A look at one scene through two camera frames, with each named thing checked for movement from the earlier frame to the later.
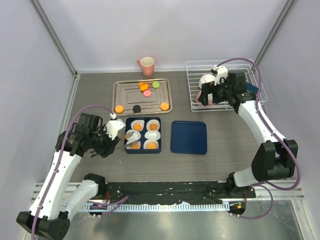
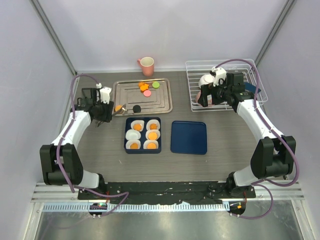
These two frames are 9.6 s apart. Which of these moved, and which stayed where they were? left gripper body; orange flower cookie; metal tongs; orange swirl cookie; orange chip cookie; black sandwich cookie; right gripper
Moved: left gripper body; metal tongs
Stayed: black sandwich cookie; orange flower cookie; orange swirl cookie; right gripper; orange chip cookie
